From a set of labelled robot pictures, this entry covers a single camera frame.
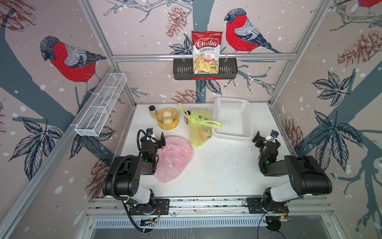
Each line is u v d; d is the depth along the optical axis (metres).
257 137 0.83
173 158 0.82
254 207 0.73
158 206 0.73
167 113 1.07
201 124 0.88
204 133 0.92
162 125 1.03
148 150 0.68
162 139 0.85
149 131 0.78
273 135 0.76
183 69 0.94
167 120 1.02
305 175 0.46
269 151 0.68
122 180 0.44
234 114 1.14
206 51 0.85
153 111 1.07
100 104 0.78
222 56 0.92
